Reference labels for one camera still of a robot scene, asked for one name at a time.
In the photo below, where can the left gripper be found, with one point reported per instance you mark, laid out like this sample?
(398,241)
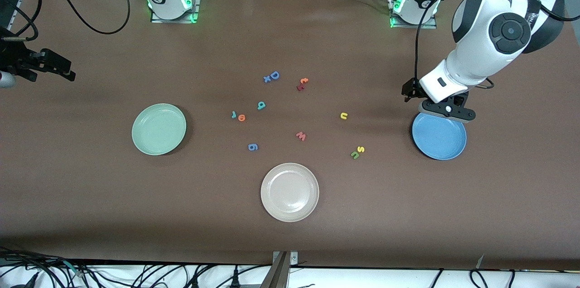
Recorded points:
(411,89)

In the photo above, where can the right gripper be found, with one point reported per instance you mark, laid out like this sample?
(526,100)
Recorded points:
(13,60)

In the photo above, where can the green foam letter u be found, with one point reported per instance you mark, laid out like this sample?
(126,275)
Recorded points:
(355,157)

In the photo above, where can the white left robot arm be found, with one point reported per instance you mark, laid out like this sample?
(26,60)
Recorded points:
(480,43)

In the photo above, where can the blue round plate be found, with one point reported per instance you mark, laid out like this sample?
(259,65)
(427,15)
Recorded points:
(439,141)

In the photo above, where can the red foam letter w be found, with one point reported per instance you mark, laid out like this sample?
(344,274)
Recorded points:
(301,136)

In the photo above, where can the light green round plate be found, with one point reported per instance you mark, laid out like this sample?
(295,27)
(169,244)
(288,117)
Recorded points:
(158,129)

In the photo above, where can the blue foam capital D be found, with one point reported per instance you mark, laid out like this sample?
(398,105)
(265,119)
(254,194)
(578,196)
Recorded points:
(272,75)

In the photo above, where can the beige round plate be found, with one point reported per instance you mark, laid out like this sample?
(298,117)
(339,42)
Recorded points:
(290,193)

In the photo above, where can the blue foam letter g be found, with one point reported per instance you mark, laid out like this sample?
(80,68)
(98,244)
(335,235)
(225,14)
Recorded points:
(252,147)

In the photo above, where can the white tape tag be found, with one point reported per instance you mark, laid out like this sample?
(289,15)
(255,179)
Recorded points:
(479,261)

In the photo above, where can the black power plug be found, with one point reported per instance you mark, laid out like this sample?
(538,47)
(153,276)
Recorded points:
(235,279)

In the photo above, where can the aluminium frame post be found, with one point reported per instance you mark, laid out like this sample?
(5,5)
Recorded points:
(278,270)

